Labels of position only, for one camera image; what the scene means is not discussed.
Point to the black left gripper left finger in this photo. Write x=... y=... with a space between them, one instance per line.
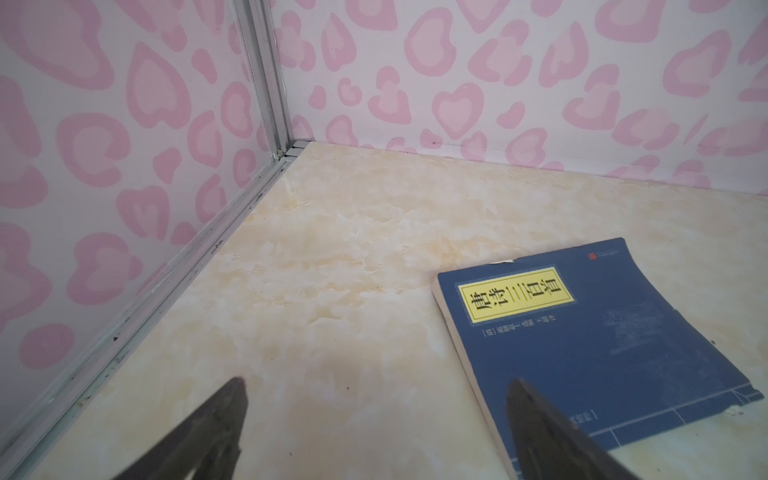
x=205 y=445

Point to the blue book yellow label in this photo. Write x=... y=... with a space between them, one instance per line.
x=588 y=330

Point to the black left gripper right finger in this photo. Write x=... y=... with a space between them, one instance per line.
x=549 y=446

